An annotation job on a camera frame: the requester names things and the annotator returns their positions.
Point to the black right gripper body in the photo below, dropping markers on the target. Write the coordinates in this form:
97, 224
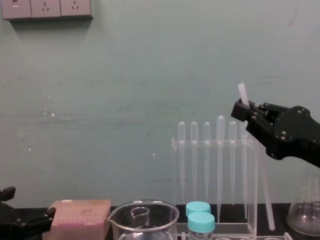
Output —
297, 135

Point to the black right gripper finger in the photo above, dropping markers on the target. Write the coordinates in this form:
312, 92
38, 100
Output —
273, 110
260, 127

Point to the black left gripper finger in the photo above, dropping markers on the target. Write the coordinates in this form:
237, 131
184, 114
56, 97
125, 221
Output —
8, 193
37, 225

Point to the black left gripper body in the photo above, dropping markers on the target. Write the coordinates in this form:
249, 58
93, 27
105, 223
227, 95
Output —
8, 225

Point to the pink pipette tip box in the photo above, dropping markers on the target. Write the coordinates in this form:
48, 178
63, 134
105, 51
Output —
80, 215

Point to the clear acrylic pipette stand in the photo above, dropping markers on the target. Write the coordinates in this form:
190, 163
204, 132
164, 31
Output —
252, 200

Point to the glass conical flask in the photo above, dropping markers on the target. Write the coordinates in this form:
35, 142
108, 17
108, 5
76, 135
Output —
302, 217

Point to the vial with teal cap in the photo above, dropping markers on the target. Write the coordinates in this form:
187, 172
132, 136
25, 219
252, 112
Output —
201, 222
198, 207

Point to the small glass beaker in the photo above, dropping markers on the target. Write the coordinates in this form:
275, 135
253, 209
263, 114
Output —
140, 216

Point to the large glass beaker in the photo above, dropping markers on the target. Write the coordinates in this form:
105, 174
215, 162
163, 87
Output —
165, 220

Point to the grey wall socket panel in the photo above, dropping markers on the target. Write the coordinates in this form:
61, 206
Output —
46, 8

